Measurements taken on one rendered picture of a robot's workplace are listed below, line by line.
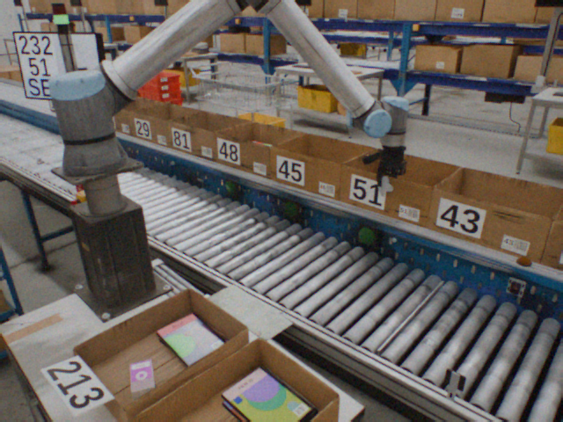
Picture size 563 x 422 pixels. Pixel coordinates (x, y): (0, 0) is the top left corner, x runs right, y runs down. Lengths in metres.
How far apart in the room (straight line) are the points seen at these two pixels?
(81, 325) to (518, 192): 1.62
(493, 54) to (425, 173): 4.10
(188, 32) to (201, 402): 1.06
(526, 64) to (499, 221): 4.39
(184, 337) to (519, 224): 1.11
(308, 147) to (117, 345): 1.38
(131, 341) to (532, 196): 1.49
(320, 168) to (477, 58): 4.36
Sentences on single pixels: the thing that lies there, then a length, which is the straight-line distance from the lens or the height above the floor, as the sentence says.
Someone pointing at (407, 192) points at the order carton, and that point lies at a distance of 1.73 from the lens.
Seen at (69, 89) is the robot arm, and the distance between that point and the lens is 1.37.
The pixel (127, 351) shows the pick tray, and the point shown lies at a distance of 1.41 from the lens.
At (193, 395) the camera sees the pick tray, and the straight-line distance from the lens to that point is 1.18.
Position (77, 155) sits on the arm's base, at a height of 1.27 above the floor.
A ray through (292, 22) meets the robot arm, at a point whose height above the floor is 1.60.
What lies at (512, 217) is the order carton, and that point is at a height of 1.02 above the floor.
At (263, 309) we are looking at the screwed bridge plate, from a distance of 1.49.
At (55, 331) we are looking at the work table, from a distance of 1.58.
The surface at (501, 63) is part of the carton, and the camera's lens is 5.98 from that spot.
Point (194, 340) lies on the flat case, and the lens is 1.35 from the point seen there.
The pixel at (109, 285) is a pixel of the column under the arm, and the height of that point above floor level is 0.85.
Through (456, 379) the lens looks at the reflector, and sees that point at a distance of 1.24.
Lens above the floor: 1.67
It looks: 27 degrees down
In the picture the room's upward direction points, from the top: 1 degrees counter-clockwise
